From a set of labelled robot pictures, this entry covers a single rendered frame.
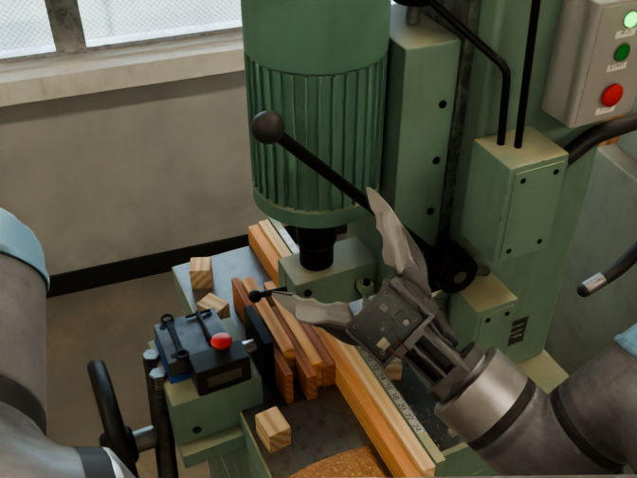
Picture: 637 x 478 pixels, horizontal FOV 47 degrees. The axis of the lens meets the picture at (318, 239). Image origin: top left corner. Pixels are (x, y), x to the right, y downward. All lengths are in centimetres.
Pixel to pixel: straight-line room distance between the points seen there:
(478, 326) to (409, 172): 24
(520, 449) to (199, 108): 191
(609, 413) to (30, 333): 49
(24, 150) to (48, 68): 29
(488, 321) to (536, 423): 34
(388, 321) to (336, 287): 41
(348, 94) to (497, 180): 22
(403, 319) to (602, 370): 18
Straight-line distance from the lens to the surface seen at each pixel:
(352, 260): 111
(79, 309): 271
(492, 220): 97
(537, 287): 125
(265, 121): 75
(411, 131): 96
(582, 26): 94
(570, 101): 97
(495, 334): 108
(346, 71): 85
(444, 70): 94
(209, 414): 111
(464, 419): 73
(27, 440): 35
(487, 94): 95
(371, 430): 108
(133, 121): 244
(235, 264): 137
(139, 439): 122
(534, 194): 96
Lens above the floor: 178
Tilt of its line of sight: 38 degrees down
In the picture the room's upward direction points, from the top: straight up
